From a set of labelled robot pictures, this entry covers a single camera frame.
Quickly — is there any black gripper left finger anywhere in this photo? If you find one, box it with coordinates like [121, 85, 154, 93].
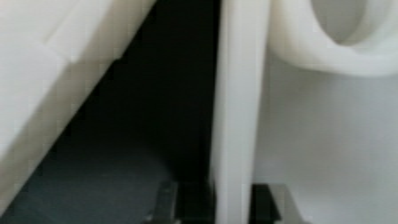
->
[142, 182, 177, 224]

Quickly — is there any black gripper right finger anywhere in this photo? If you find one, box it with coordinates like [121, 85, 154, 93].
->
[250, 184, 311, 224]

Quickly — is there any white square table top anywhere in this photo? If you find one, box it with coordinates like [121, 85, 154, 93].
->
[211, 0, 398, 224]

